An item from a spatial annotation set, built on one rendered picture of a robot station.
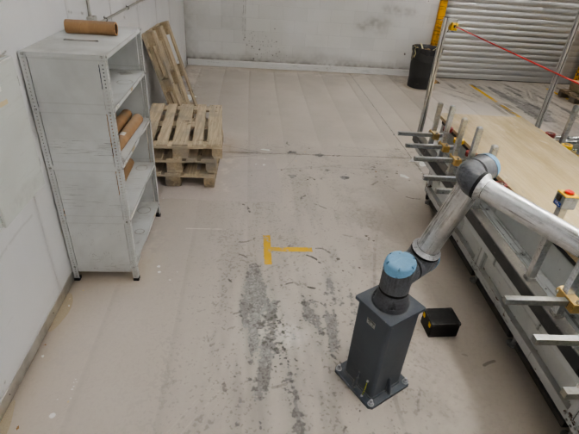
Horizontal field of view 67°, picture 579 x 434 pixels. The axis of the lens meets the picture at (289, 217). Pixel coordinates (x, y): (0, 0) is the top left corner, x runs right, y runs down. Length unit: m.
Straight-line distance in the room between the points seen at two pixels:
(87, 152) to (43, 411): 1.42
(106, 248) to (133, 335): 0.64
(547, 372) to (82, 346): 2.70
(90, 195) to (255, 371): 1.49
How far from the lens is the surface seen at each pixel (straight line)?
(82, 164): 2.92
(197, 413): 2.56
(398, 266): 2.13
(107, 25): 3.16
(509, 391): 3.02
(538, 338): 2.06
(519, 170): 3.42
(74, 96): 2.76
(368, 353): 2.46
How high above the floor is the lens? 2.12
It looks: 32 degrees down
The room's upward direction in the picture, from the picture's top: 5 degrees clockwise
